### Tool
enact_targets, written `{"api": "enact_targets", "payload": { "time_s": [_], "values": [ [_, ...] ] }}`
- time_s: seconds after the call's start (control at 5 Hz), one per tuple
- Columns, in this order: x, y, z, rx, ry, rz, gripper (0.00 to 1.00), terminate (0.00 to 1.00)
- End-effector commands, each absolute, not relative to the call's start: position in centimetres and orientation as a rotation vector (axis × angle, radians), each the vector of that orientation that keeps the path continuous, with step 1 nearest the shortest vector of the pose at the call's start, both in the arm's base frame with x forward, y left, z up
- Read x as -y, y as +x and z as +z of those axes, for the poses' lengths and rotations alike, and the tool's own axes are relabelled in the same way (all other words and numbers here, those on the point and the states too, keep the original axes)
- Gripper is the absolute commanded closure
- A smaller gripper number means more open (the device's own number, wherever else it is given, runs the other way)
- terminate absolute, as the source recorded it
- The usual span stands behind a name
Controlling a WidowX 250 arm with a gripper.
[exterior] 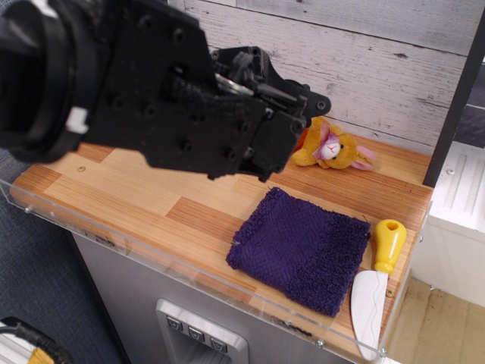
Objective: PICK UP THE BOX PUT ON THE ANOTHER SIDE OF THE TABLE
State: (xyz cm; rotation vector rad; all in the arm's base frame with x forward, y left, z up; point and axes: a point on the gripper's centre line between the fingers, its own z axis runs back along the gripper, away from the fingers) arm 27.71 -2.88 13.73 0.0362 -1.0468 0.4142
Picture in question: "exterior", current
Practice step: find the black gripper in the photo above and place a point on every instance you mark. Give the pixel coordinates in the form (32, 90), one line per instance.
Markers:
(163, 95)

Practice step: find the orange measuring cup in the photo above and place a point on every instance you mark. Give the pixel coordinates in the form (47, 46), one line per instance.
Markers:
(300, 138)

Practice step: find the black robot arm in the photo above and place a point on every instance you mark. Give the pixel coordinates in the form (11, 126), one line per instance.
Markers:
(53, 56)

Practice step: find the brown plush bunny toy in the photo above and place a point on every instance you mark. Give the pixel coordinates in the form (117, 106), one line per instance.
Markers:
(328, 146)

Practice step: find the purple folded towel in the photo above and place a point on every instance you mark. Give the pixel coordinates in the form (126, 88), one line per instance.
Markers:
(308, 253)

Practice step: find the grey cabinet front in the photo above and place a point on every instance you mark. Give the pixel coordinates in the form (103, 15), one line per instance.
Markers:
(130, 290)

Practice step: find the white side cabinet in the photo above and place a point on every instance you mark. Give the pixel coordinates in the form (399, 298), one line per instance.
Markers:
(449, 254)

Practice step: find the silver button panel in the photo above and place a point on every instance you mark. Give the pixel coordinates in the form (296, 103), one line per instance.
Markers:
(190, 338)

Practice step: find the clear acrylic table guard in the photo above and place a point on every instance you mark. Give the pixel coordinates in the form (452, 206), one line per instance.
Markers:
(168, 238)

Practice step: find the black right shelf post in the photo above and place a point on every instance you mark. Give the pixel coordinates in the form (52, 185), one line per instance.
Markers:
(458, 104)

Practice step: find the yellow handled toy knife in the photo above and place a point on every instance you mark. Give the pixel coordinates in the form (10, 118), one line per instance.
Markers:
(369, 287)

